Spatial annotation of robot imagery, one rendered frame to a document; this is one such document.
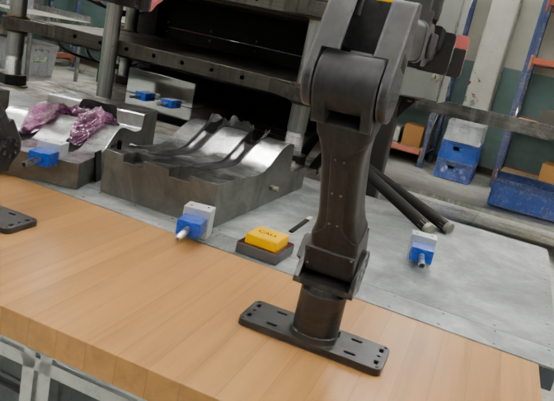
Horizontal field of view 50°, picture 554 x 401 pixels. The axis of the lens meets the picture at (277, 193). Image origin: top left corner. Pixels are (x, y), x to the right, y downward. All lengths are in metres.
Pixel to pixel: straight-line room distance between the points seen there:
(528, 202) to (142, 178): 3.87
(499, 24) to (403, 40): 6.84
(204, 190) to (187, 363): 0.48
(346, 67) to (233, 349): 0.37
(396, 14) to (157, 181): 0.69
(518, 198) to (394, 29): 4.20
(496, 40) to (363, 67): 6.84
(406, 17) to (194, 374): 0.44
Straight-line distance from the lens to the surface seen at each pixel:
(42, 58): 6.63
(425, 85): 1.86
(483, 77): 7.43
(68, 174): 1.26
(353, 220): 0.72
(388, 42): 0.61
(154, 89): 2.14
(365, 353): 0.81
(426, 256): 1.19
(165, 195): 1.18
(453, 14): 1.86
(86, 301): 0.83
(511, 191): 4.78
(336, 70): 0.61
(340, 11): 0.64
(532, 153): 7.70
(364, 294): 1.01
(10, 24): 2.45
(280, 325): 0.83
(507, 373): 0.92
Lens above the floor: 1.18
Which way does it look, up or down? 15 degrees down
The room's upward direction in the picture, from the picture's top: 12 degrees clockwise
